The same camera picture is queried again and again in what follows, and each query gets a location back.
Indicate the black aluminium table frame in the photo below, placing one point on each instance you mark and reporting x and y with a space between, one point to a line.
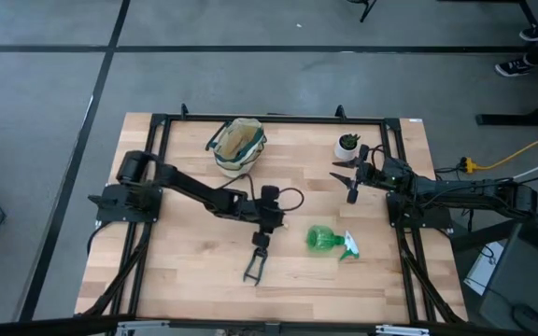
273 118

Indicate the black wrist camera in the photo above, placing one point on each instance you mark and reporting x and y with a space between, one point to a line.
352 196
270 193

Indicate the beige green gardening bag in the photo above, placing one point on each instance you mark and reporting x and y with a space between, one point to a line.
238 165

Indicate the succulent in white pot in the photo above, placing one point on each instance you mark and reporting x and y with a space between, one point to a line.
344 152

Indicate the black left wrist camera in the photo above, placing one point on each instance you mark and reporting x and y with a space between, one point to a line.
270 193

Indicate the black pruning shears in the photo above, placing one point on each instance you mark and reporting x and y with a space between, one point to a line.
248 270

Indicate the person's shoe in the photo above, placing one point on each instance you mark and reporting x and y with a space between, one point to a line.
512 68
536 33

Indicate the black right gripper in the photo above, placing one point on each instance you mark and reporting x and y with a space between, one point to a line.
372 173

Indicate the black desk base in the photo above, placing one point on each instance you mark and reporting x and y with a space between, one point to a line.
521 120

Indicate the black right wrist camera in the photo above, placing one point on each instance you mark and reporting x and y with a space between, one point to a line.
352 196

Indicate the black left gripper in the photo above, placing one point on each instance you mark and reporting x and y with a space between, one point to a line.
269 217

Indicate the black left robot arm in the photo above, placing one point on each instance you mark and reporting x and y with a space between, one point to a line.
194 189

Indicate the green plastic spray bottle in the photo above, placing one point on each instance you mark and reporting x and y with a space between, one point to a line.
322 240

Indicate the silver metal bracket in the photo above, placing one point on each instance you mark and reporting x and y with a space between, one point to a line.
402 331
143 327

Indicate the black computer mouse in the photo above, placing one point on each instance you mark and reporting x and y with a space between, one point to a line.
530 319

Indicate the white cardboard box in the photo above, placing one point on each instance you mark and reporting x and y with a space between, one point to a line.
484 270

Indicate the black chair leg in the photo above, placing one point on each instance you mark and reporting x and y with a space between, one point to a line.
368 10

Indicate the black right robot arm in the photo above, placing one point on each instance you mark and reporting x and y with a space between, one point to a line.
474 192

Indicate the grey rolling desk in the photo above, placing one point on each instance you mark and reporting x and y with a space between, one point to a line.
521 275

